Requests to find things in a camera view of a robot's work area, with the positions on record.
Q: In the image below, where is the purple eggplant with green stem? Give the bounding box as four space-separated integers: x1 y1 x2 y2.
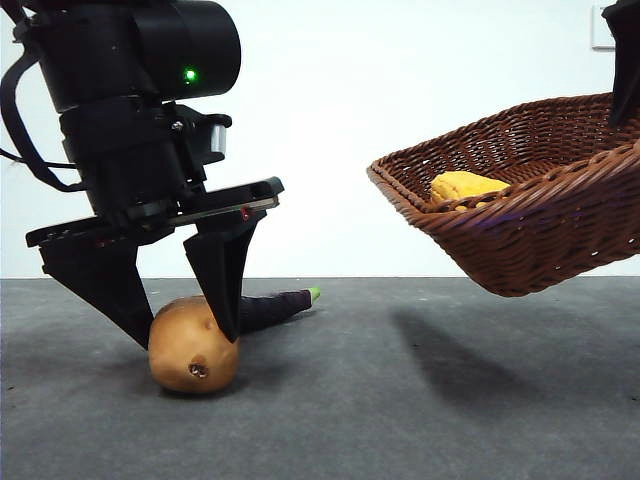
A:
238 286 323 334

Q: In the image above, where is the brown potato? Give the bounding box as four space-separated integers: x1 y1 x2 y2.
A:
147 294 240 394

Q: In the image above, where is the yellow corn cob piece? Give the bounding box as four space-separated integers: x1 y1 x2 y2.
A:
429 170 511 209

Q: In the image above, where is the brown wicker basket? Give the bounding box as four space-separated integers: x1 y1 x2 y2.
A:
366 91 640 299

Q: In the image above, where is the white wall socket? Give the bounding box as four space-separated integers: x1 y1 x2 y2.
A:
591 4 619 50

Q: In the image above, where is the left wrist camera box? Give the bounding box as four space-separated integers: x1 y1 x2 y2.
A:
192 113 234 165

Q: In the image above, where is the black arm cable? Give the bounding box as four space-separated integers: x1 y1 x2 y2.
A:
0 49 84 194

